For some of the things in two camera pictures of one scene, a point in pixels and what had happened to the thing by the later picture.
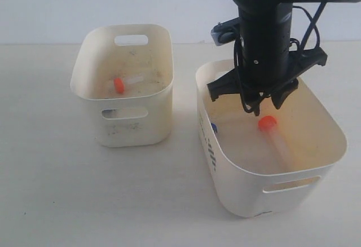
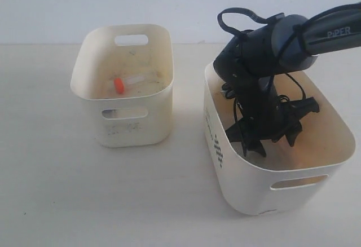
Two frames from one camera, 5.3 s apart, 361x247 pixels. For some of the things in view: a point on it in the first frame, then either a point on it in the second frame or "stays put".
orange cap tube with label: [119, 83] stays put
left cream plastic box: [128, 70] stays put
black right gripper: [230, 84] -> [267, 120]
